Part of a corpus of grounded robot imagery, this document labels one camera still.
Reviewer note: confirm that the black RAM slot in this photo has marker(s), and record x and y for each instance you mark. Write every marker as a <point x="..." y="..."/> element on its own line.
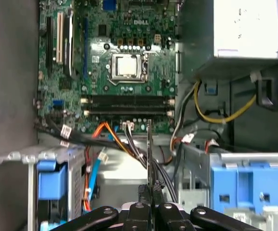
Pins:
<point x="85" y="100"/>
<point x="129" y="111"/>

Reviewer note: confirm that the silver CPU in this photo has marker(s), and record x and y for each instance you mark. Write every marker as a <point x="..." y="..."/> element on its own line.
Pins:
<point x="126" y="65"/>

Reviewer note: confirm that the black expansion slot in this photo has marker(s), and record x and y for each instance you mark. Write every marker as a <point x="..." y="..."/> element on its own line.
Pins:
<point x="49" y="45"/>

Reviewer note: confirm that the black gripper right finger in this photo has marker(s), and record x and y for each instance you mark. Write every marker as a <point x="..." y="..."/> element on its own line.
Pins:
<point x="172" y="217"/>

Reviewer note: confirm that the green motherboard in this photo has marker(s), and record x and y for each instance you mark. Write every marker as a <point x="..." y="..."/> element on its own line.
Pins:
<point x="97" y="48"/>

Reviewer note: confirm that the RAM stick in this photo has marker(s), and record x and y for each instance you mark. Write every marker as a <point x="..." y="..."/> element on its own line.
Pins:
<point x="150" y="154"/>

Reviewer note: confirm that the metal disk bay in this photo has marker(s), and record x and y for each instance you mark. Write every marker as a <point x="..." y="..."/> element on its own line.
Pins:
<point x="20" y="156"/>
<point x="196" y="168"/>

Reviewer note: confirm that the beige expansion slot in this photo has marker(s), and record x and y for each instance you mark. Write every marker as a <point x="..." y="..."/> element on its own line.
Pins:
<point x="60" y="38"/>

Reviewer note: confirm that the grey power supply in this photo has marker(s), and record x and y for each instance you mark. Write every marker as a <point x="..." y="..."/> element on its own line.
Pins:
<point x="249" y="29"/>

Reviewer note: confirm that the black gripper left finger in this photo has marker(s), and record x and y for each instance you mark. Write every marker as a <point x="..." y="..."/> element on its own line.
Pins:
<point x="136" y="216"/>

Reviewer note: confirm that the black PC case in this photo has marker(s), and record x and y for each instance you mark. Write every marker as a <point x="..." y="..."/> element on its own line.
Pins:
<point x="11" y="72"/>

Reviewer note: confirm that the metal socket cover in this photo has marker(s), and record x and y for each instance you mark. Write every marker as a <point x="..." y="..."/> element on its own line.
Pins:
<point x="114" y="77"/>

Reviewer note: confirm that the blue expansion slot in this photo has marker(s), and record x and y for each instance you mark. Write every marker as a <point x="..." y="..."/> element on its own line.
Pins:
<point x="85" y="48"/>

